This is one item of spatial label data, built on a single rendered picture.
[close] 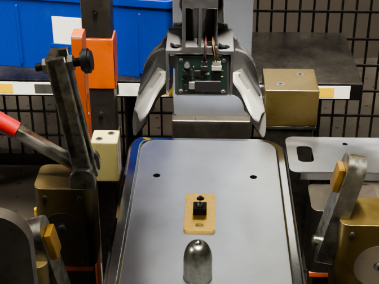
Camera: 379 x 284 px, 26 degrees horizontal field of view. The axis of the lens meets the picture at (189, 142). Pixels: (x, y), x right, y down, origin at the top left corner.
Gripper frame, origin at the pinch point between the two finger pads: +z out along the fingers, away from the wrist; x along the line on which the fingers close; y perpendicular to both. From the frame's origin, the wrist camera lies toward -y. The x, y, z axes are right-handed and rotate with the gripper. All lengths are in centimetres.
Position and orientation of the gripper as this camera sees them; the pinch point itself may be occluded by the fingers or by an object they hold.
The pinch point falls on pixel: (199, 134)
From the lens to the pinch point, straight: 97.2
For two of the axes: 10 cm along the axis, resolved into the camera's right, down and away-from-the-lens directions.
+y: -0.2, 4.9, -8.7
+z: 0.0, 8.7, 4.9
